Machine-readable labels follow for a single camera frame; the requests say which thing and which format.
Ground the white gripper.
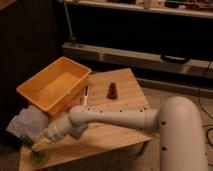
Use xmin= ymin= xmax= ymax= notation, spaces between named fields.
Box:
xmin=31 ymin=114 xmax=76 ymax=153

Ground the green pepper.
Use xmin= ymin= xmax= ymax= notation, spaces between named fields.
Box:
xmin=20 ymin=134 xmax=34 ymax=148

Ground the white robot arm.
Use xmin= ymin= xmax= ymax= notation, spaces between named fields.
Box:
xmin=33 ymin=96 xmax=208 ymax=171

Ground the green plastic cup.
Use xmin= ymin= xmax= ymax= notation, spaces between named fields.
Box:
xmin=30 ymin=151 xmax=48 ymax=165

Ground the white cloth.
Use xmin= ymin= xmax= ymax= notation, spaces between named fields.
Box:
xmin=6 ymin=105 xmax=48 ymax=139

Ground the wooden table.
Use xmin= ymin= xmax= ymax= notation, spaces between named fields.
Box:
xmin=19 ymin=68 xmax=156 ymax=171

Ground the yellow plastic bin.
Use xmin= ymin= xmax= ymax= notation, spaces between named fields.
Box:
xmin=16 ymin=57 xmax=91 ymax=116

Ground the white pen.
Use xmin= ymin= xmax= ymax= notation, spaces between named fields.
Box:
xmin=83 ymin=86 xmax=89 ymax=106

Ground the brown toy figure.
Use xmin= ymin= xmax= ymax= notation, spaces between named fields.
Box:
xmin=107 ymin=82 xmax=118 ymax=99

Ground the grey shelf unit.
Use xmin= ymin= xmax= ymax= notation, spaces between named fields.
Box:
xmin=56 ymin=0 xmax=213 ymax=98

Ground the black handle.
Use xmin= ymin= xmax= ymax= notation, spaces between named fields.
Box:
xmin=160 ymin=55 xmax=189 ymax=64

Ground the black cable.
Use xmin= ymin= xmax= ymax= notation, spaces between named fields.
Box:
xmin=197 ymin=61 xmax=213 ymax=148

